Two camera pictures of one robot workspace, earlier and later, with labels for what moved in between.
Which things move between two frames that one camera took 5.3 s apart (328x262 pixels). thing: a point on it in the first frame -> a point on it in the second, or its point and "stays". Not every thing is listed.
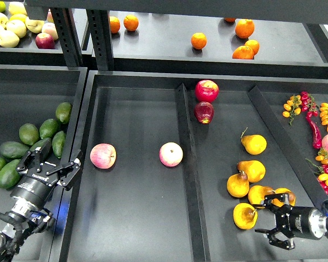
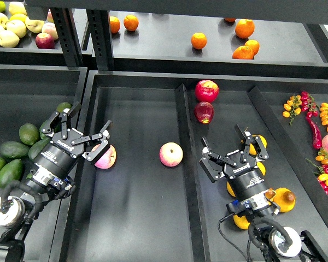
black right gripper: (294, 221) -> (244, 179)
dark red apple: (204, 111) stays
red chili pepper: (316, 137) stays
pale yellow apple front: (7, 39) stays
